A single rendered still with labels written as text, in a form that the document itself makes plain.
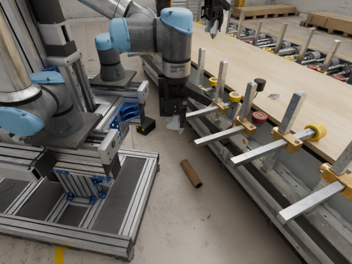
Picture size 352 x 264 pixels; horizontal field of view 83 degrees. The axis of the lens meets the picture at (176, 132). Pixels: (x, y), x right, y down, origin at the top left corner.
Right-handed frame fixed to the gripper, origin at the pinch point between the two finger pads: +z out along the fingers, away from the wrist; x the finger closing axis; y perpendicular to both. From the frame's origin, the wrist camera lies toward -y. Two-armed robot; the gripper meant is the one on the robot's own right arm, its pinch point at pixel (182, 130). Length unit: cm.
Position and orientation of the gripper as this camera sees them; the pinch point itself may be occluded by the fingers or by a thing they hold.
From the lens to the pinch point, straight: 67.4
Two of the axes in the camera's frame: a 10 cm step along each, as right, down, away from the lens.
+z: -0.1, 7.6, 6.4
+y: -10.0, 0.4, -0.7
